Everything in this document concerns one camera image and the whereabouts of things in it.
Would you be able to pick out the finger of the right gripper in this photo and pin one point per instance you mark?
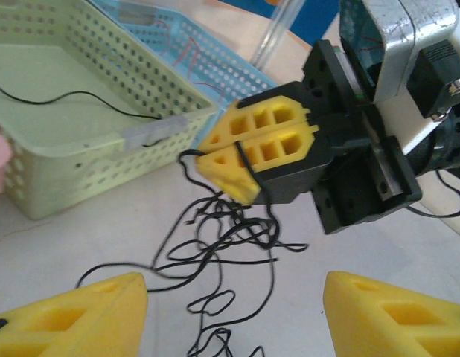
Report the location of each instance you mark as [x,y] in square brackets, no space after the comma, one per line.
[289,175]
[252,126]

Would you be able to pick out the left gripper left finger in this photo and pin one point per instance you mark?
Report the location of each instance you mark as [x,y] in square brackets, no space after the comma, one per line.
[85,327]

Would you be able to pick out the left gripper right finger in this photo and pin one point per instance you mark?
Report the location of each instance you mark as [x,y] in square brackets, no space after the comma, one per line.
[401,327]

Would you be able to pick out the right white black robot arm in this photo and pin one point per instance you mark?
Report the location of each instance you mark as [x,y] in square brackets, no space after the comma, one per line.
[449,156]

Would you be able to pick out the blue plastic basket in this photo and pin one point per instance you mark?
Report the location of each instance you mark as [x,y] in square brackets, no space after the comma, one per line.
[230,70]

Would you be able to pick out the green plastic basket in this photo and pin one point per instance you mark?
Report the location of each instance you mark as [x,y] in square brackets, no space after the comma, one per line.
[59,156]

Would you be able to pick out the aluminium corner post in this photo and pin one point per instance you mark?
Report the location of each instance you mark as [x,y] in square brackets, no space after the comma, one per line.
[276,33]

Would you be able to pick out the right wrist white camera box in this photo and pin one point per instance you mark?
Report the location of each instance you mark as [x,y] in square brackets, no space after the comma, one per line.
[401,37]

